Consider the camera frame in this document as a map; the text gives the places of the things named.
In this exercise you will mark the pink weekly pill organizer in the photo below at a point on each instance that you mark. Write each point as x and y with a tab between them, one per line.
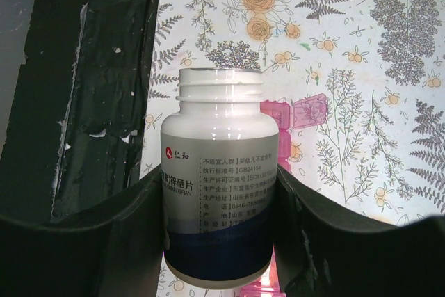
304	113

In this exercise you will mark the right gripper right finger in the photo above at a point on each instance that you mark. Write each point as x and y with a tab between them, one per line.
324	249

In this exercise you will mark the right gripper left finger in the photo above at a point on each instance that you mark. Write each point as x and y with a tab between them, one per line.
111	249

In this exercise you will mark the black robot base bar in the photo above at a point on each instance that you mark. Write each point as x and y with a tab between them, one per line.
75	130

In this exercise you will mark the floral table mat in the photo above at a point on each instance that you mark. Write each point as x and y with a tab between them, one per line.
380	64

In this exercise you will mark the white pill bottle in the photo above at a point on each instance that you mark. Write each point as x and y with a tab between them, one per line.
218	171

